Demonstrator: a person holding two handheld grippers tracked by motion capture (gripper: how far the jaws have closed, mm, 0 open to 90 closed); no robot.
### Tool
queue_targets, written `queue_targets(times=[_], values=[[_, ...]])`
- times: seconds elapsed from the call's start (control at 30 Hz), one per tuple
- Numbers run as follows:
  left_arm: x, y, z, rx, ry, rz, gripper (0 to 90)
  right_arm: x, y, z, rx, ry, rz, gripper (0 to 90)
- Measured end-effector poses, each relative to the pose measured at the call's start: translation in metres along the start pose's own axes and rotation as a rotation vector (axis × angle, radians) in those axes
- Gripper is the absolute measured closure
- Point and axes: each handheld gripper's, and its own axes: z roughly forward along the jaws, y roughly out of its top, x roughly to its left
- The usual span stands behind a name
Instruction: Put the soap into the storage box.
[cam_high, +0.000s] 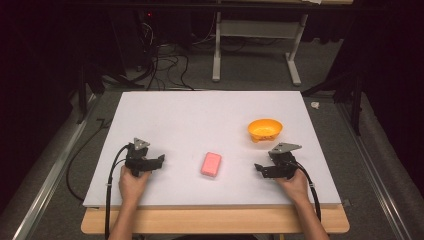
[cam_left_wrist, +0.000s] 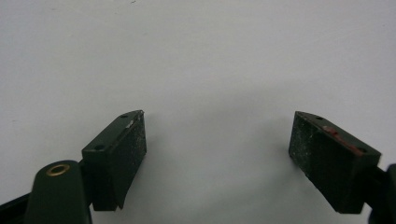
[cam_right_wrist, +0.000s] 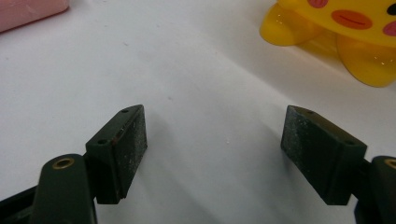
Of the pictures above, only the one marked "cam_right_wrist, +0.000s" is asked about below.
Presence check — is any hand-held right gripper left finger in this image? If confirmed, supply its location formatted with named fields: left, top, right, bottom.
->
left=84, top=104, right=149, bottom=205

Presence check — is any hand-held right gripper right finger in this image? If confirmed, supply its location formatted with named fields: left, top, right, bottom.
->
left=280, top=105, right=368, bottom=206

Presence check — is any yellow duck toy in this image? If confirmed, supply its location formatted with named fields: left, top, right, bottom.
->
left=259, top=0, right=396, bottom=88

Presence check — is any pink block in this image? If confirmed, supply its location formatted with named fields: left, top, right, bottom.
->
left=0, top=0, right=71, bottom=34

